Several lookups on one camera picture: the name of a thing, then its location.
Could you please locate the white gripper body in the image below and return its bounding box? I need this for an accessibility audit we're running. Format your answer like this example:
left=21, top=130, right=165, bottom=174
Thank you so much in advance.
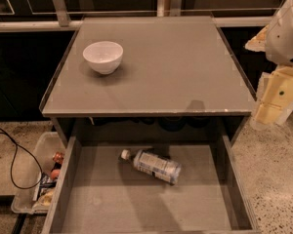
left=266, top=3, right=293, bottom=66

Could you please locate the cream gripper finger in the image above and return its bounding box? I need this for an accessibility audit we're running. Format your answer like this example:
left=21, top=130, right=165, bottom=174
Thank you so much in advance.
left=245, top=25, right=269, bottom=52
left=250, top=65, right=293, bottom=131

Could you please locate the blue plastic bottle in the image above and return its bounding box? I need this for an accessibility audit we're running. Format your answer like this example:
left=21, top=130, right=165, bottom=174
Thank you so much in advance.
left=120, top=149, right=182, bottom=185

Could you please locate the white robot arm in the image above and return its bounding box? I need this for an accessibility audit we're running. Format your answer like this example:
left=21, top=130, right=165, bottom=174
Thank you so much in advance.
left=245, top=0, right=293, bottom=131

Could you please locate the open grey drawer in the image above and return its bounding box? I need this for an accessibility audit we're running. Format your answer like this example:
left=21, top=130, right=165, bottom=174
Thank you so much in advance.
left=42, top=136, right=261, bottom=234

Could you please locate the orange bottle in bin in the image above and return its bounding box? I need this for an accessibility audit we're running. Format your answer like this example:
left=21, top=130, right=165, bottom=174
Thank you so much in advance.
left=53, top=152, right=64, bottom=165

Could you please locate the white metal railing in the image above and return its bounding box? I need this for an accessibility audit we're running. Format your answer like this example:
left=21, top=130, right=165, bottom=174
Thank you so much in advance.
left=0, top=0, right=286, bottom=32

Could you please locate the grey cabinet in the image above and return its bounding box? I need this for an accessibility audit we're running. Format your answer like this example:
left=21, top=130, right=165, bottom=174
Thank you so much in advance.
left=40, top=17, right=255, bottom=140

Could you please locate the white ceramic bowl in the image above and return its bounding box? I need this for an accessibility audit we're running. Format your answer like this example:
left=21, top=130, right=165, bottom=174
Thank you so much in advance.
left=83, top=41, right=124, bottom=75

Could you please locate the clear plastic bin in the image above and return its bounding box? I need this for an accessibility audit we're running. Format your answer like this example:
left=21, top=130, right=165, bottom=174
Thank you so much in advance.
left=11, top=132, right=65, bottom=215

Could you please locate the red item in bin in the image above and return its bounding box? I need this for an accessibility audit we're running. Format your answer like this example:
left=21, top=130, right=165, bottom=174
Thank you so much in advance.
left=51, top=169, right=61, bottom=180

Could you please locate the dark packet in bin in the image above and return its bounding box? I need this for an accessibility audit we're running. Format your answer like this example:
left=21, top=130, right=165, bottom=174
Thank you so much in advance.
left=33, top=173, right=57, bottom=201

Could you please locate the yellow item in bin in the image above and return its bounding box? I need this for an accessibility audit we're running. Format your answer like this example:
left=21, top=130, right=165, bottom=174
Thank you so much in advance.
left=37, top=188, right=55, bottom=207

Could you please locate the black cable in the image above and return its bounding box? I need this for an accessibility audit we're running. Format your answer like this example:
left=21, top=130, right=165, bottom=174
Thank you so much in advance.
left=0, top=123, right=44, bottom=191

